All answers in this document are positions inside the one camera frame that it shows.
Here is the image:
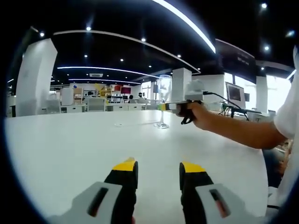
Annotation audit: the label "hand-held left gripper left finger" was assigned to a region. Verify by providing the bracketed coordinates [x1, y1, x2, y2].
[48, 157, 139, 224]

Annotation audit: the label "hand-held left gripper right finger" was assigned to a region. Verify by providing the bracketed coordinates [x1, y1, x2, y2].
[179, 161, 269, 224]

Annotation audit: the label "clear stemmed glass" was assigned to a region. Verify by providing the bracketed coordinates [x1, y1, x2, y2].
[153, 74, 173, 130]

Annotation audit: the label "computer monitor on stand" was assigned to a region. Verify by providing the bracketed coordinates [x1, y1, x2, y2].
[225, 81, 246, 109]

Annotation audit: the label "black monitor stand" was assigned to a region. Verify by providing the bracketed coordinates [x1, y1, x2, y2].
[218, 102, 249, 121]

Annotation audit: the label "person's right hand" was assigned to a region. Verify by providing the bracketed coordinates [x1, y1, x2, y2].
[175, 101, 212, 130]

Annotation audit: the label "black hanging sign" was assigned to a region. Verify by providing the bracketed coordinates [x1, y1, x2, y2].
[214, 38, 257, 82]

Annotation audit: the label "grey mesh office chair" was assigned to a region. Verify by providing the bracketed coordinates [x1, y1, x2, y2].
[87, 97, 106, 112]

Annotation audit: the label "white table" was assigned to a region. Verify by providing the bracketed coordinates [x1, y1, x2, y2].
[4, 109, 269, 224]

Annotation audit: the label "long ceiling light strip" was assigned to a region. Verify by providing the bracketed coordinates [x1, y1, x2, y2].
[151, 0, 217, 54]

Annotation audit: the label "person's dark trousers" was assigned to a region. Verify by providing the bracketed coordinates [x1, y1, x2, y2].
[263, 148, 289, 189]

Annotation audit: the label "white tall cabinet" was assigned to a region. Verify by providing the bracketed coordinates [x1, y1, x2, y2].
[60, 87, 74, 106]

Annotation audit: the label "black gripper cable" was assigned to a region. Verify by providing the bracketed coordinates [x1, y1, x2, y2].
[202, 91, 250, 121]

